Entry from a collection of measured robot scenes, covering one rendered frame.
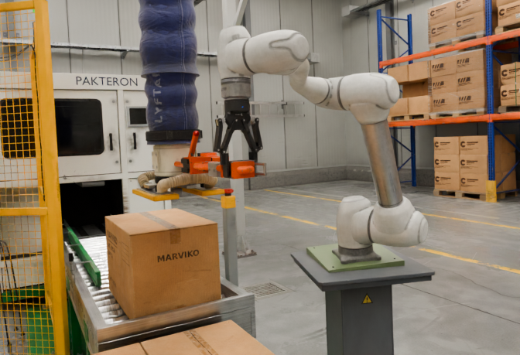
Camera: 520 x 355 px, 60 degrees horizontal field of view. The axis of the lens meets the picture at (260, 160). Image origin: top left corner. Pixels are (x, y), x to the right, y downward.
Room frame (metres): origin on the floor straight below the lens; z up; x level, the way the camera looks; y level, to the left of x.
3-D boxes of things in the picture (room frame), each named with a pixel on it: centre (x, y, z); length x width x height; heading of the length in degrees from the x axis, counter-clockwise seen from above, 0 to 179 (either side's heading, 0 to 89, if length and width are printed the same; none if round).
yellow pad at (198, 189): (1.92, 0.27, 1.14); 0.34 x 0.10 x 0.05; 29
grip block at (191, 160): (1.66, 0.23, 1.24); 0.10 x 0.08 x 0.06; 119
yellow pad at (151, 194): (1.83, 0.44, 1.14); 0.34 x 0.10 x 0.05; 29
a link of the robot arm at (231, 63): (1.35, 0.05, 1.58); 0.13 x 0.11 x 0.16; 51
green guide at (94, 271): (3.12, 1.32, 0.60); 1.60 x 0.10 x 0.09; 28
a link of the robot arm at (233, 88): (1.36, 0.06, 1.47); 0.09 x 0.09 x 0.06
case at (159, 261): (2.23, 0.52, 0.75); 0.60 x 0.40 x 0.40; 29
